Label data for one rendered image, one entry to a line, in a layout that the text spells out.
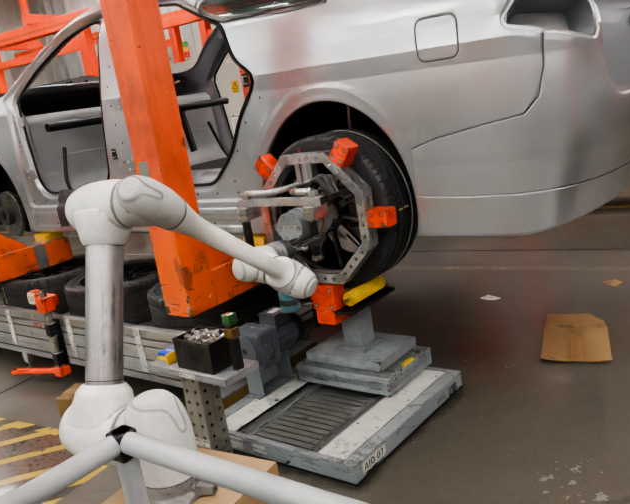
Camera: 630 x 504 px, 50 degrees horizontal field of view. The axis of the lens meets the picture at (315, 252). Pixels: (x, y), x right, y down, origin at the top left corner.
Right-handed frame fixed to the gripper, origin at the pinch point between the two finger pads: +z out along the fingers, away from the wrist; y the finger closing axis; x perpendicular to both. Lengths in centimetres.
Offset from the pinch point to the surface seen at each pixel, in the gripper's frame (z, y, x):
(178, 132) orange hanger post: -3, -60, 45
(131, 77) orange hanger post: -16, -66, 69
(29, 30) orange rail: 501, -980, 229
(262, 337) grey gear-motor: 2, -39, -45
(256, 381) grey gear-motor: 5, -50, -68
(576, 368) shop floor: 90, 62, -83
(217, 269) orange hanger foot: 3, -60, -16
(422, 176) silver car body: 35.9, 27.5, 15.0
